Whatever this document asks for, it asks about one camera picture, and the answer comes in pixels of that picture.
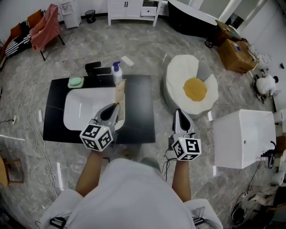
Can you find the black mesh waste bin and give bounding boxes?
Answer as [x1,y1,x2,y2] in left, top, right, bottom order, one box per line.
[84,9,97,24]

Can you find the white water dispenser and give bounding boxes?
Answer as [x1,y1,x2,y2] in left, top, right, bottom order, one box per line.
[58,0,83,30]

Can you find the egg-shaped white beanbag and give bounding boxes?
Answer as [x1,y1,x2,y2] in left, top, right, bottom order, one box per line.
[163,54,219,120]

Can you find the round wooden table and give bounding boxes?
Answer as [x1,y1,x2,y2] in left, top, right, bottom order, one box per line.
[0,156,9,187]

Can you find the black bag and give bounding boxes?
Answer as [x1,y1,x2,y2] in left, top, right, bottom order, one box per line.
[231,202,248,225]

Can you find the open cardboard box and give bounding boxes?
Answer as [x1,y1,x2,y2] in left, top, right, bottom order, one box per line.
[214,19,243,47]

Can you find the small orange cushion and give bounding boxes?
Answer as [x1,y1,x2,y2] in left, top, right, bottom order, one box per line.
[10,22,22,38]

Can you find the chair with pink cover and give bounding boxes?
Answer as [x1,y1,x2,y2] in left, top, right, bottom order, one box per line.
[29,3,66,62]

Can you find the dark vanity with black top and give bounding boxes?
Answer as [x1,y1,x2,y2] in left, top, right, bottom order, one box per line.
[42,74,156,145]

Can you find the person's right forearm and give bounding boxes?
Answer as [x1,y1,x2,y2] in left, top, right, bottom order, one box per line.
[171,159,192,203]

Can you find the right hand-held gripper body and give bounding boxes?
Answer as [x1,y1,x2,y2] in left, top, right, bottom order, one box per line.
[168,131,202,161]

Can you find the black curved tap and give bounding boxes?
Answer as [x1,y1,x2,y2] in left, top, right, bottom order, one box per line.
[260,140,277,157]

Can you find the black faucet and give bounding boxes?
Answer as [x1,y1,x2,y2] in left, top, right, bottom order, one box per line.
[84,61,112,78]

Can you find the black freestanding bathtub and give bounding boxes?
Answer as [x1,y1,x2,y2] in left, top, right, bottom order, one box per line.
[167,0,219,38]

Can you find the large cardboard box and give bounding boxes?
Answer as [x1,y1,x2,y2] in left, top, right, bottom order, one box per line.
[217,38,259,74]

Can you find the person's left forearm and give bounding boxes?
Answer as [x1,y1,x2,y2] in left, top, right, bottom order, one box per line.
[75,150,105,198]

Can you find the person's white shirt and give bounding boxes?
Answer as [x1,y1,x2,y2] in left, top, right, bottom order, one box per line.
[40,158,224,229]

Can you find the black and white striped sofa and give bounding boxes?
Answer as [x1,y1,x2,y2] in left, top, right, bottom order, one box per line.
[0,8,45,70]

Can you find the person's grey trousers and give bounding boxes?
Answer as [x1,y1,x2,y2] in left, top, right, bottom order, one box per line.
[140,157,162,174]

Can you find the white sink basin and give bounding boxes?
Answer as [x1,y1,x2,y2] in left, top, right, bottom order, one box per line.
[63,86,126,131]

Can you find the white plush toy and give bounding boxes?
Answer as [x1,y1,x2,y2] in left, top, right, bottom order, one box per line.
[254,46,273,69]
[255,73,282,96]

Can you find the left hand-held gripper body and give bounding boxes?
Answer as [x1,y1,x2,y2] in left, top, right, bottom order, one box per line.
[79,118,119,153]

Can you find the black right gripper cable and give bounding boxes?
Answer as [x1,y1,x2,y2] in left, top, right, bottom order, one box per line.
[162,154,178,182]

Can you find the black strap buckle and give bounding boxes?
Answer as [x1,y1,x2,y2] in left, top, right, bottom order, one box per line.
[49,216,67,229]
[193,207,206,226]

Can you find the flat white power strip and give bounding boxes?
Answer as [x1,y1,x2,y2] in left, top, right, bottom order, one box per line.
[120,55,135,67]

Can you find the white rectangular bathtub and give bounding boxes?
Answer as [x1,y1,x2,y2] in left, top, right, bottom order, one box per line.
[212,109,278,170]

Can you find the white paper roll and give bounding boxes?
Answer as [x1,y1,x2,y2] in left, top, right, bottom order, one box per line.
[273,110,286,124]
[271,171,286,187]

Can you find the dark wooden stool frame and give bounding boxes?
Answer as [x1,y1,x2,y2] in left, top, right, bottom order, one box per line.
[4,158,24,185]

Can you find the green soap dish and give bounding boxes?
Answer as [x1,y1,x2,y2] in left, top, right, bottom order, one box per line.
[67,76,85,88]

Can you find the white bottle with blue pump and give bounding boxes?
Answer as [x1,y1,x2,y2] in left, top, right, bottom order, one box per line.
[111,61,123,86]

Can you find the large orange cushion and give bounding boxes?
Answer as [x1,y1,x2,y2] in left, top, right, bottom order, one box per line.
[27,8,43,29]

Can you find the white bathroom cabinet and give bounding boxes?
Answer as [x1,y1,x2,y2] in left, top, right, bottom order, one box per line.
[107,0,163,27]

